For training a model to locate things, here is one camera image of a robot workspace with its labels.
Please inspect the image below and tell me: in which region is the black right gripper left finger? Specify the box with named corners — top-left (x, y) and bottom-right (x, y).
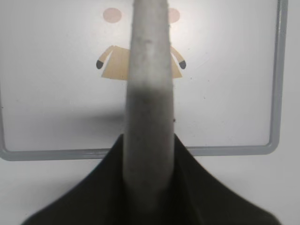
top-left (23, 136), bottom-right (130, 225)

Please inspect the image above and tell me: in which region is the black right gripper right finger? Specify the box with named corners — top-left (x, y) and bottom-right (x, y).
top-left (169, 136), bottom-right (280, 225)

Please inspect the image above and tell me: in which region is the knife with white handle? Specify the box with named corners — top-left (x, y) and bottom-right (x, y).
top-left (123, 0), bottom-right (174, 215)

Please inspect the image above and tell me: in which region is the white grey-rimmed cutting board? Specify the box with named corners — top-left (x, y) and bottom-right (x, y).
top-left (0, 0), bottom-right (288, 161)

